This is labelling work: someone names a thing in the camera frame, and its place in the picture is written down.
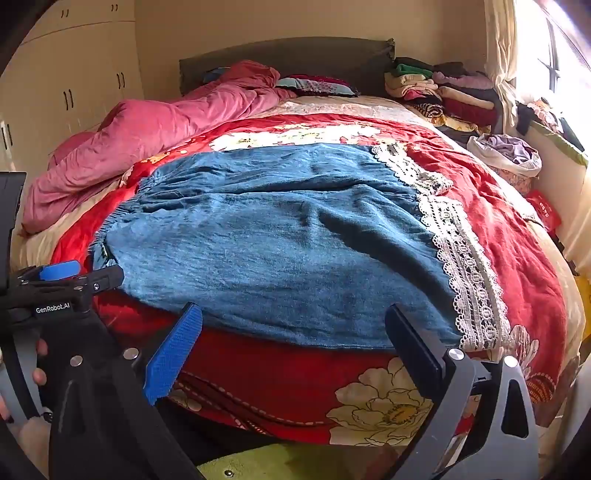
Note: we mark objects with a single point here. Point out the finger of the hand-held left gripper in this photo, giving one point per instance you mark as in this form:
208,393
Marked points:
60,270
106,277

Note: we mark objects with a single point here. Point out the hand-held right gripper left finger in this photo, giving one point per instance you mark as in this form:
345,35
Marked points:
175,350

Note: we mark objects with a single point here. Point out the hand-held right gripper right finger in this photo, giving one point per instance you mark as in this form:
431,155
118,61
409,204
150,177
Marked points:
411,350

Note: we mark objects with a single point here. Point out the blue denim skirt lace hem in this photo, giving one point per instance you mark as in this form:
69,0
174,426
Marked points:
277,240

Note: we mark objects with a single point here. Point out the person's left hand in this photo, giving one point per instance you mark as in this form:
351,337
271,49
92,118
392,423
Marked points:
39,377

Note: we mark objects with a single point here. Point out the pink quilt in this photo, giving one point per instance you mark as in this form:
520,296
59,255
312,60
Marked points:
138,134

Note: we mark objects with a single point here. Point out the yellow-green cloth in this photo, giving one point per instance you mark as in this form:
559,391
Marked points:
286,461

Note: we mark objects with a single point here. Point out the red floral blanket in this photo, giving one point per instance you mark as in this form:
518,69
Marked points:
498,217

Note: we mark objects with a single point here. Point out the yellow bag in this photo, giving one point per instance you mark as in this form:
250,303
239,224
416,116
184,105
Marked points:
585,295

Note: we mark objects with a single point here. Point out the red packet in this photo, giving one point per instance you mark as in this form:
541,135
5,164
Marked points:
545,210

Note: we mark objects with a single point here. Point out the cream wardrobe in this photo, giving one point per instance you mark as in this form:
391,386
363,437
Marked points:
69,69

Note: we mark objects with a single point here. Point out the floral basket with white liner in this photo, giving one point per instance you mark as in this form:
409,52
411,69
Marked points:
498,162

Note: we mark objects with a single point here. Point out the purple clothes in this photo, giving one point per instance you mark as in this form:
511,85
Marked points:
512,147

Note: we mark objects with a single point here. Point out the green-edged windowsill mat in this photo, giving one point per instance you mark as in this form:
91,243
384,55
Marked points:
561,143

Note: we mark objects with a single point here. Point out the pile of folded clothes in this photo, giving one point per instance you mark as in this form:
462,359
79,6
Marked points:
461,97

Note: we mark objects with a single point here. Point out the crumpled patterned clothes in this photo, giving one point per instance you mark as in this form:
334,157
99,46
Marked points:
542,113

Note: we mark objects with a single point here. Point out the floral pillow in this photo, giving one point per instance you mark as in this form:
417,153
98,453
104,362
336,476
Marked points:
318,85

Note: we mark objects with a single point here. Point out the dark padded headboard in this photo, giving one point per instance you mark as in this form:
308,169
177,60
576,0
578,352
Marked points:
300,57

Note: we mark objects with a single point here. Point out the tied cream curtain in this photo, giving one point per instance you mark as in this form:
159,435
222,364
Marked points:
501,46

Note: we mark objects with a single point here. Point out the window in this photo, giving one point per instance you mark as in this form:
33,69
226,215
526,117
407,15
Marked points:
568,55

